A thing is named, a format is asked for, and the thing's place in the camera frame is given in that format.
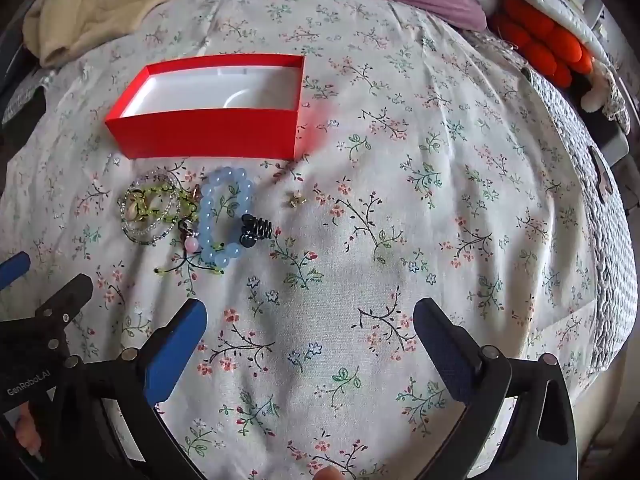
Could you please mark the red jewelry box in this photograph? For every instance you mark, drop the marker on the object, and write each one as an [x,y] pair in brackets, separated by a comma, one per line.
[227,105]

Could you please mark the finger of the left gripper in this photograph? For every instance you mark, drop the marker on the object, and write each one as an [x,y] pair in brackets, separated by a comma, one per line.
[61,308]
[13,268]

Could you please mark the operator hand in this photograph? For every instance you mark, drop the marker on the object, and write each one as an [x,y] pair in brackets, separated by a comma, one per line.
[26,432]

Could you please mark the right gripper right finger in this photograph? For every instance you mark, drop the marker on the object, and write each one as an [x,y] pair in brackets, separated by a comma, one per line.
[540,441]

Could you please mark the black hair claw clip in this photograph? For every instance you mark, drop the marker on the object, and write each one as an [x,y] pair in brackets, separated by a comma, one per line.
[254,229]

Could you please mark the grey checkered blanket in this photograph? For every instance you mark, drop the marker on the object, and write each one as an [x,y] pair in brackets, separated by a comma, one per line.
[610,239]

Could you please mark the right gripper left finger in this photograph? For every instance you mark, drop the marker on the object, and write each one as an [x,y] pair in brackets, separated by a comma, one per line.
[146,377]

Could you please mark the small gold star earring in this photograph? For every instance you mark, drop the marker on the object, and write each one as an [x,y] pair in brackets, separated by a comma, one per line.
[296,199]

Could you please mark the orange plush toy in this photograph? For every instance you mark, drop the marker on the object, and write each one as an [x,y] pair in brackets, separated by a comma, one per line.
[551,49]

